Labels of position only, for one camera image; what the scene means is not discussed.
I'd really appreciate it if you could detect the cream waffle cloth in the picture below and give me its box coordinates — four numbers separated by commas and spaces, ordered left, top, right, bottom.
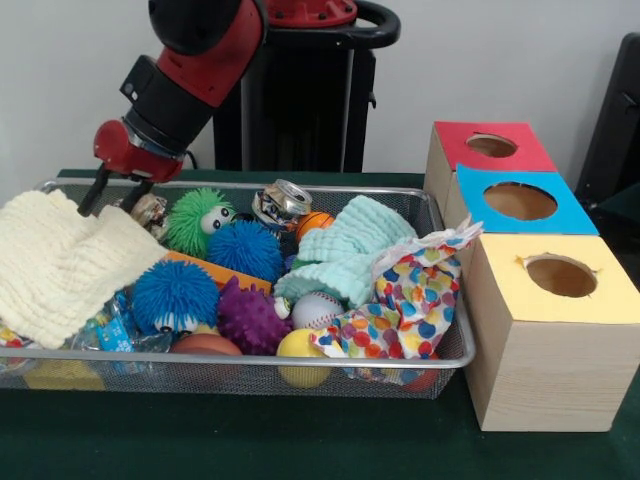
0, 188, 169, 350

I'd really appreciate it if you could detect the purple spiky toy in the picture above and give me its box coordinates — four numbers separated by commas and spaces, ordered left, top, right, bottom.
216, 276, 295, 357

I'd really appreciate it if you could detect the wooden box with three holes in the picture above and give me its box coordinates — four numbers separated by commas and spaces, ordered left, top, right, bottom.
423, 120, 640, 432

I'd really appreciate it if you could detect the yellow ball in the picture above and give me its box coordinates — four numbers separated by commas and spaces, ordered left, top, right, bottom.
276, 328, 333, 390

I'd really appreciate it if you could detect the dark green table cloth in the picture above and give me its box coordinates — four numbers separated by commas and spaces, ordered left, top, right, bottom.
0, 168, 640, 480
597, 180, 640, 236

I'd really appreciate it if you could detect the green spiky ball with eyes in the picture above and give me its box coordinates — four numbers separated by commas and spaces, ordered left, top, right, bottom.
163, 187, 237, 260

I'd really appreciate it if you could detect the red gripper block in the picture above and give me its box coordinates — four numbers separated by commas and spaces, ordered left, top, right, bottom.
76, 119, 186, 218

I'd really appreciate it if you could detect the black stand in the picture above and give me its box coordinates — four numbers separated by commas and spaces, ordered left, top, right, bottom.
574, 32, 640, 201

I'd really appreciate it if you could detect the shallow silver mesh bin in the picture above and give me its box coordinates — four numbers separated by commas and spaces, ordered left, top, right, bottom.
0, 178, 476, 401

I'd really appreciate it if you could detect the mint waffle cloth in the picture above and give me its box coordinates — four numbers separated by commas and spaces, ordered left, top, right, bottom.
273, 194, 420, 310

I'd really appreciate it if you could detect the crushed silver can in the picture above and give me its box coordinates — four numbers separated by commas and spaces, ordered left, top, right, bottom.
251, 178, 314, 232

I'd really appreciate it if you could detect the polka dot paper napkin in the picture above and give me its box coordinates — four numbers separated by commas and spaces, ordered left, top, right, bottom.
309, 214, 485, 361

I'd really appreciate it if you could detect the white baseball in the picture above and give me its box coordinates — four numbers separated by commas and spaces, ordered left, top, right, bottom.
291, 291, 347, 331

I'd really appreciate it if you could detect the blue spiky ball with eyes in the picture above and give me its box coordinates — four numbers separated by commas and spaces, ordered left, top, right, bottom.
131, 258, 222, 335

